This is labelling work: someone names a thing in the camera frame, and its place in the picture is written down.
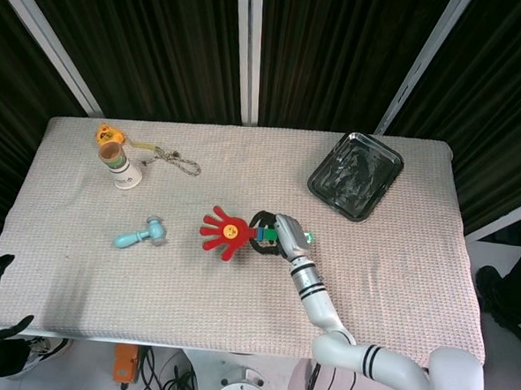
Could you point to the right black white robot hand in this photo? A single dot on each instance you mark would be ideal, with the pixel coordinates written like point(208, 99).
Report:
point(290, 236)

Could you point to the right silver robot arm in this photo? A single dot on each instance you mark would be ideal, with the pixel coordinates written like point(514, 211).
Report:
point(320, 305)

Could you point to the black plastic tray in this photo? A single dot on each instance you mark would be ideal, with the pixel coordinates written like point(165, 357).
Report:
point(354, 174)

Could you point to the light blue toy hammer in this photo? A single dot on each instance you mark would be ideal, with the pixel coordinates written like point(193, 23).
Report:
point(154, 232)

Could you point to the beige waffle tablecloth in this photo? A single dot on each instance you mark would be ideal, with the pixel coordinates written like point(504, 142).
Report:
point(148, 294)

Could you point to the orange box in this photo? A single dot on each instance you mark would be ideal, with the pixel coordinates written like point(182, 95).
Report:
point(125, 363)

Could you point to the white paper cup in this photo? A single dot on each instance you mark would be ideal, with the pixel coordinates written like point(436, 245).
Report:
point(127, 176)

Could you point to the black curtain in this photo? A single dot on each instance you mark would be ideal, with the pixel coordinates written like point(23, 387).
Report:
point(8, 122)
point(331, 53)
point(155, 42)
point(500, 108)

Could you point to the brown green paper cup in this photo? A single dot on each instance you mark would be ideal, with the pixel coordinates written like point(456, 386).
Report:
point(111, 154)

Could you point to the silver aluminium post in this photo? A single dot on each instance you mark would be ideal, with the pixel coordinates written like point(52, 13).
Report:
point(49, 36)
point(248, 48)
point(421, 63)

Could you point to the silver aluminium rail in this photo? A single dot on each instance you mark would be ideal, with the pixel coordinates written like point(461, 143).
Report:
point(502, 227)

